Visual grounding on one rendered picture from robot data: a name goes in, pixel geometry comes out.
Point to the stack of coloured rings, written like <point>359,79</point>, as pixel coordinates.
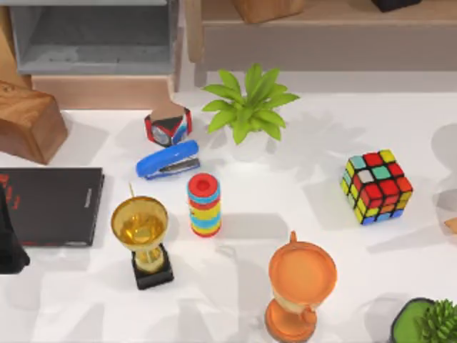
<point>204,205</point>

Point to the blue stapler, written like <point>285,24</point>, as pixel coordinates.
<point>168,159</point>

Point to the green leafy potted plant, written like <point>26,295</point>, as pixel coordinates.
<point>248,103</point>

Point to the red and black twisted cube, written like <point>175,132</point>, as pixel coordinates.
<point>168,126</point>

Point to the gold trophy on black base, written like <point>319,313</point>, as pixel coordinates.
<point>140,221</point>

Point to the orange trophy cup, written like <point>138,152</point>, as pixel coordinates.
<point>301,271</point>

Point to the coloured puzzle cube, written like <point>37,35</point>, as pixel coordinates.
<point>378,187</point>

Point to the pale wooden shelf unit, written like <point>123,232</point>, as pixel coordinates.
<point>321,39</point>

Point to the wooden block on shelf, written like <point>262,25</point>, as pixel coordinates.
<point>267,9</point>

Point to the black book with red print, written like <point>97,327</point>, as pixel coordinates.
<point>53,203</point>

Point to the grey cabinet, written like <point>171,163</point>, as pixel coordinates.
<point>93,35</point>

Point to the brown wooden block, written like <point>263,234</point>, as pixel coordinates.
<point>28,121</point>

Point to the small wooden piece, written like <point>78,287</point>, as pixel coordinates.
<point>451,226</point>

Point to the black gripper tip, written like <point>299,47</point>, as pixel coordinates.
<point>10,246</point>

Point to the black object on shelf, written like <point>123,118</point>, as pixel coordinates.
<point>394,4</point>

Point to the green plant in dark pot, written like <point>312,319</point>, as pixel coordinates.
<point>428,321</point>

